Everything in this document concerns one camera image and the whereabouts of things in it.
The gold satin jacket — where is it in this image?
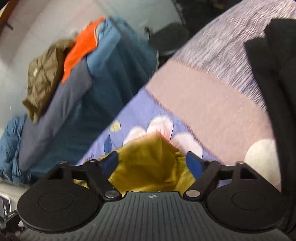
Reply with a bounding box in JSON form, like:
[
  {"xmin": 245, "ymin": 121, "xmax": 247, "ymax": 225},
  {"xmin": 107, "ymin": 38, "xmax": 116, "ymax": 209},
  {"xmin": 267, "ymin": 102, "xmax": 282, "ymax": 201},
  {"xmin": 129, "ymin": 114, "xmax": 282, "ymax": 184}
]
[{"xmin": 74, "ymin": 131, "xmax": 197, "ymax": 196}]

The teal bed with grey blanket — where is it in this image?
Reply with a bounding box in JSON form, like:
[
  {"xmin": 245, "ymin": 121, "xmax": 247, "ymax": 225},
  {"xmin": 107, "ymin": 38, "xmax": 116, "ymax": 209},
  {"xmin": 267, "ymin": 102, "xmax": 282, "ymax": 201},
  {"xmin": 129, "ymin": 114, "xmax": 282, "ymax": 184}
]
[{"xmin": 18, "ymin": 16, "xmax": 158, "ymax": 184}]

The purple floral bed sheet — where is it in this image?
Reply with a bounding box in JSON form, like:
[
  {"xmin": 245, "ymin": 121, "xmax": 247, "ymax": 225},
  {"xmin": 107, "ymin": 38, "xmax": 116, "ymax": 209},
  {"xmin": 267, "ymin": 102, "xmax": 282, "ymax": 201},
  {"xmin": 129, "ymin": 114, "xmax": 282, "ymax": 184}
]
[{"xmin": 77, "ymin": 87, "xmax": 232, "ymax": 188}]

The blue duvet pile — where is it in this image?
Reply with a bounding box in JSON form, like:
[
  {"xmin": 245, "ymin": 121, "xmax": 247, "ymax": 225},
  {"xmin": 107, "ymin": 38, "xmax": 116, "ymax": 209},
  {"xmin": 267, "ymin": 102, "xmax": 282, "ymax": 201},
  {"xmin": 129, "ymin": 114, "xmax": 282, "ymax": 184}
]
[{"xmin": 0, "ymin": 114, "xmax": 29, "ymax": 184}]

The white appliance with knobs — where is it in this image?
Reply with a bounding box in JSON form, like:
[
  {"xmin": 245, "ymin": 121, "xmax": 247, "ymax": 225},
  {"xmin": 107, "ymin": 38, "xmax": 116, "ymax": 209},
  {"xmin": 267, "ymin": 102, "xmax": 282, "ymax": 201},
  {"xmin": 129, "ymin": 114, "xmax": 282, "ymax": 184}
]
[{"xmin": 0, "ymin": 180, "xmax": 30, "ymax": 220}]

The olive brown jacket on bed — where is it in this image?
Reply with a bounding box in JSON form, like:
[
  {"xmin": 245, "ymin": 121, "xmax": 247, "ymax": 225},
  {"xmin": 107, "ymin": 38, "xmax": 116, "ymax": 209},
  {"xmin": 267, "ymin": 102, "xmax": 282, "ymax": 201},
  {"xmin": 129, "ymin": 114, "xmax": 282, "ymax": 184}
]
[{"xmin": 23, "ymin": 39, "xmax": 75, "ymax": 124}]

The orange cloth on bed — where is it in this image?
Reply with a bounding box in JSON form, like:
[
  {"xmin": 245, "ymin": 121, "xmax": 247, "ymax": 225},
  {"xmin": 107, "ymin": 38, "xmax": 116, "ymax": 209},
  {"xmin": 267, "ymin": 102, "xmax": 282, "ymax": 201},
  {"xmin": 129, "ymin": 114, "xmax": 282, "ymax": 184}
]
[{"xmin": 61, "ymin": 17, "xmax": 105, "ymax": 84}]

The black folded garment right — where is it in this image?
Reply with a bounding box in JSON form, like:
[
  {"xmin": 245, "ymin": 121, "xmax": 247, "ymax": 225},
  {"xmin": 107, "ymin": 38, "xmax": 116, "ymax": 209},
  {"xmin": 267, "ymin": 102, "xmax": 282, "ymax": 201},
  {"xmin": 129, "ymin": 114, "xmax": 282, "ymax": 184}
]
[{"xmin": 244, "ymin": 19, "xmax": 295, "ymax": 236}]

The black chair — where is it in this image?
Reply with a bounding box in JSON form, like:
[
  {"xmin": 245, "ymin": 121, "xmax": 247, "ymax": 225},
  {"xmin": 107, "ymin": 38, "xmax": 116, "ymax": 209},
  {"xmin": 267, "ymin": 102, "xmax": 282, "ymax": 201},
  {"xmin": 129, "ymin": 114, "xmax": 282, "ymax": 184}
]
[{"xmin": 144, "ymin": 22, "xmax": 190, "ymax": 58}]

